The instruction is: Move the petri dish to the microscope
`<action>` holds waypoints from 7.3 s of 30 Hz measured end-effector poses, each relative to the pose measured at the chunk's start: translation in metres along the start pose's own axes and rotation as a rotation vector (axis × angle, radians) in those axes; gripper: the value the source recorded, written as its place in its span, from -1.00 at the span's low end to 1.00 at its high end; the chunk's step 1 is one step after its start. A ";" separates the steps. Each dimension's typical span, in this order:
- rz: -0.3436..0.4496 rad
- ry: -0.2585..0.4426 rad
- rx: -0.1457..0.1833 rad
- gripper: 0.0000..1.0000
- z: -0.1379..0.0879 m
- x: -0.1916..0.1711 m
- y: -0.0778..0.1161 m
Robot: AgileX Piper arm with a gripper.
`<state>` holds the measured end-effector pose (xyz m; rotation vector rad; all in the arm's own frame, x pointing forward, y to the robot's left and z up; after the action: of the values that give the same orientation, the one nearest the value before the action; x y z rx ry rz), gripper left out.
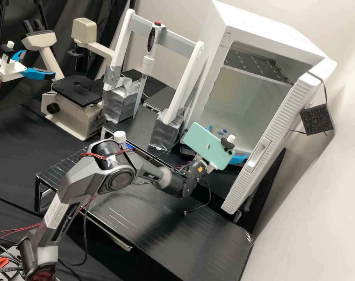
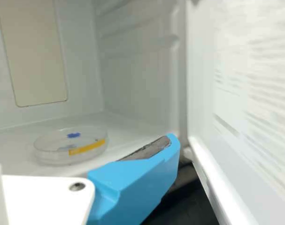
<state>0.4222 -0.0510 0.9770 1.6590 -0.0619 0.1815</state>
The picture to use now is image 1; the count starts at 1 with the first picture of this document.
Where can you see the cream microscope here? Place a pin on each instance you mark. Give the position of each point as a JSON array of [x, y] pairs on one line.
[[75, 108]]

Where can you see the white incubator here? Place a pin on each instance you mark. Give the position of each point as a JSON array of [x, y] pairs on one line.
[[253, 38]]

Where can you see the incubator door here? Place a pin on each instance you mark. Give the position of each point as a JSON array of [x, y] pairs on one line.
[[271, 140]]

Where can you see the petri dish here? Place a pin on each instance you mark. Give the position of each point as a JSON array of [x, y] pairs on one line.
[[220, 131]]

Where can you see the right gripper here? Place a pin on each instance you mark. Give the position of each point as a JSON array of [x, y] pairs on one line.
[[209, 166]]

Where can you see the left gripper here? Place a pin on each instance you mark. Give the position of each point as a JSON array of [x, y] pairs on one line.
[[10, 70]]

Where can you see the right wrist camera phone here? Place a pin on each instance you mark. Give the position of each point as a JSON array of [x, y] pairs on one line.
[[205, 143]]

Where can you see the white pipette stand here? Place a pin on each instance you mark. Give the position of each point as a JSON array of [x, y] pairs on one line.
[[183, 82]]

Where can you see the pipette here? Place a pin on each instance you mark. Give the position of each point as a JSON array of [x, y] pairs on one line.
[[149, 46]]

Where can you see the small bottle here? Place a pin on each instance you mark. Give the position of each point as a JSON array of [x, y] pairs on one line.
[[119, 137]]

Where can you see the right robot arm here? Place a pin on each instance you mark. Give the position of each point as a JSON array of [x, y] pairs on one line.
[[78, 178]]

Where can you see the blue bottle holder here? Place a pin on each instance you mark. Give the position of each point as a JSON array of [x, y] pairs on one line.
[[129, 147]]

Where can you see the black platform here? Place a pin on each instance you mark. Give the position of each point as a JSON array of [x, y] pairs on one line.
[[139, 128], [161, 98], [165, 222]]

